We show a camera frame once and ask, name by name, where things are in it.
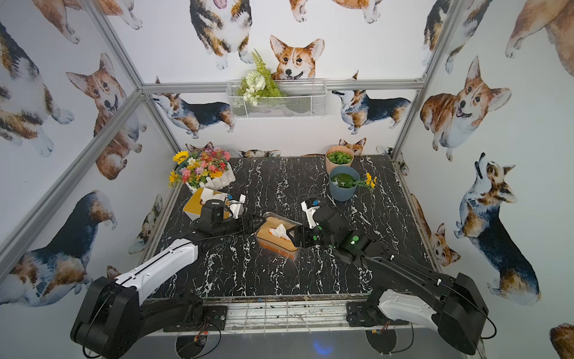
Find colourful flowers white fence planter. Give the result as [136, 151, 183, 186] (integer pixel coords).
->
[168, 147, 236, 191]

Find peach succulent pot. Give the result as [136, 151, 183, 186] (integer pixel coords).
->
[325, 146, 354, 174]

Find clear plastic box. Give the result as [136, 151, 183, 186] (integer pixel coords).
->
[255, 212, 300, 260]

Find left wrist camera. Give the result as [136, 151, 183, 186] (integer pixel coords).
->
[227, 193, 247, 219]

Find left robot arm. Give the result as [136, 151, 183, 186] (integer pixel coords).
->
[70, 200, 258, 358]

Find yellow artificial flower sprig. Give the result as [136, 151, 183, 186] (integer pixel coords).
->
[354, 173, 378, 191]

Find orange tissue pack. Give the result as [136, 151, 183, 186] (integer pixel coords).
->
[200, 188, 227, 205]
[256, 222, 298, 260]

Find aluminium frame post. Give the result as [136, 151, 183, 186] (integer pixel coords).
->
[392, 1, 465, 163]

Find light wooden lid board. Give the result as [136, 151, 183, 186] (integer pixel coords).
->
[256, 216, 298, 254]

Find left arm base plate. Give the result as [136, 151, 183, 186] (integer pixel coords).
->
[163, 305, 229, 333]

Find white green artificial bouquet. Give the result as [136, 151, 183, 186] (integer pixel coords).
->
[236, 50, 284, 106]

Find white wire wall basket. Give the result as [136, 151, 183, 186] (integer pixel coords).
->
[226, 79, 327, 119]

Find yellow bamboo box lid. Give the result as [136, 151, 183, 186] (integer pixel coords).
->
[183, 188, 230, 221]

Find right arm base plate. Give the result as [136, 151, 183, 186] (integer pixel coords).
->
[345, 302, 409, 328]

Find blue-grey flower pot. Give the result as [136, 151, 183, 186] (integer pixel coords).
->
[329, 166, 360, 202]

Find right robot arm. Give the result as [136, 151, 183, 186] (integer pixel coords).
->
[288, 200, 488, 355]

